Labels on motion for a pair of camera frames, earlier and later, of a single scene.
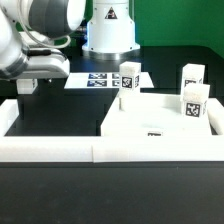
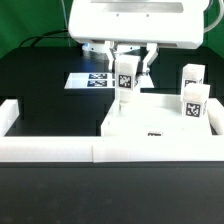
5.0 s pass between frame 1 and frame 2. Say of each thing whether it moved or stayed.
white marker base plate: stayed
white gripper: moved
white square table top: stayed
